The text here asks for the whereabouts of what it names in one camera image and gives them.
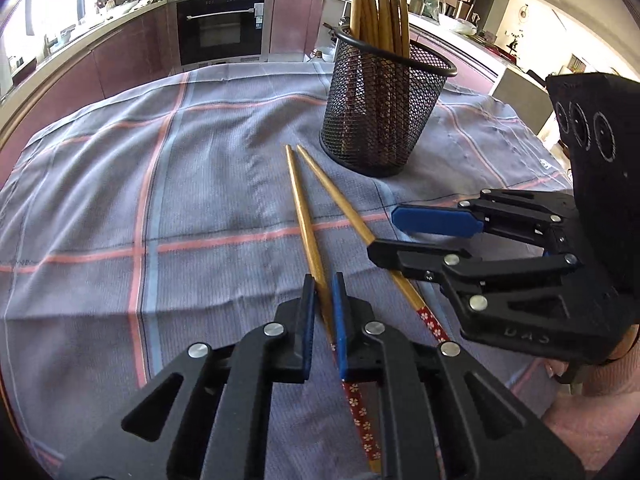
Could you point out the bunch of wooden chopsticks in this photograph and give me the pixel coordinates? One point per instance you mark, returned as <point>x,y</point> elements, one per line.
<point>385,10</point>

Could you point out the pink kitchen cabinets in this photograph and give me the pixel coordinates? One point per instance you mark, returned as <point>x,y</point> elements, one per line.
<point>120,60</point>

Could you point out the person's right hand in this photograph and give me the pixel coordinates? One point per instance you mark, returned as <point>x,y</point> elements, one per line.
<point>615,377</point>

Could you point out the person's right forearm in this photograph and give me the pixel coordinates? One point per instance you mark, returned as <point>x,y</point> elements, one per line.
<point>590,425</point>

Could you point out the white bowl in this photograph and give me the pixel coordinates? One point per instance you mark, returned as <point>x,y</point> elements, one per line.
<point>459,26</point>

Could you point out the wooden chopstick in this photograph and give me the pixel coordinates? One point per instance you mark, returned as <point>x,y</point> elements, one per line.
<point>340,200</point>
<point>306,220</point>

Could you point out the white side cabinet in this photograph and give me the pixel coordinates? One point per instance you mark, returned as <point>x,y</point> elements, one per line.
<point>522,100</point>

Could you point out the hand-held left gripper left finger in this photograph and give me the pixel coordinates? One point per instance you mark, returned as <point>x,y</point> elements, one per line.
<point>309,330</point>

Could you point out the black mesh utensil holder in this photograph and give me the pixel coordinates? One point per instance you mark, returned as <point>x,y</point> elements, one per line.
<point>380,125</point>

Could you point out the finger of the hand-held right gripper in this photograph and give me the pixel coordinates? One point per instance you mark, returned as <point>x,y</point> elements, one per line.
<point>415,260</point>
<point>435,221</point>

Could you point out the black built-in oven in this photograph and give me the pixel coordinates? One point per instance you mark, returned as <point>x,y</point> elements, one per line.
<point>220,35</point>

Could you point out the plaid grey tablecloth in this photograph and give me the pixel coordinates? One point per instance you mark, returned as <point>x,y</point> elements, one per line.
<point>200,210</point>

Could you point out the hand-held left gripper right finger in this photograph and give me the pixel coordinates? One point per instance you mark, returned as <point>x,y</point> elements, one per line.
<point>340,330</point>

